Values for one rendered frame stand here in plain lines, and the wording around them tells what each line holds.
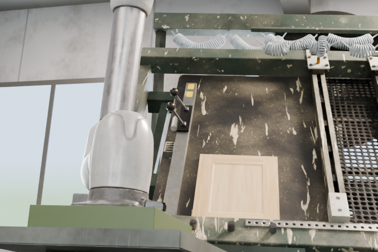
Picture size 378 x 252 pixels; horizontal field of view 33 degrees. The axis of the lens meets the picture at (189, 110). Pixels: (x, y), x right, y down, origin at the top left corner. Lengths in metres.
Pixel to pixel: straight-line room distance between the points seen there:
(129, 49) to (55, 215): 0.60
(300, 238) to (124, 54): 0.85
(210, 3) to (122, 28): 3.38
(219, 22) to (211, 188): 1.41
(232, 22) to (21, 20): 2.78
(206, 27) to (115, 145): 2.06
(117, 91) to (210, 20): 1.79
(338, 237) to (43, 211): 1.05
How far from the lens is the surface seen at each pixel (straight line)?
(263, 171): 2.52
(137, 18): 1.99
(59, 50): 5.64
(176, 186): 2.41
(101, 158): 1.63
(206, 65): 3.17
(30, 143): 5.45
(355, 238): 2.23
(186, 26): 3.62
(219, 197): 2.40
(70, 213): 1.56
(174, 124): 2.77
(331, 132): 2.68
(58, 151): 5.31
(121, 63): 1.92
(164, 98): 3.09
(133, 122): 1.65
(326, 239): 2.21
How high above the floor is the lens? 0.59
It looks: 17 degrees up
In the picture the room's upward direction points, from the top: 3 degrees clockwise
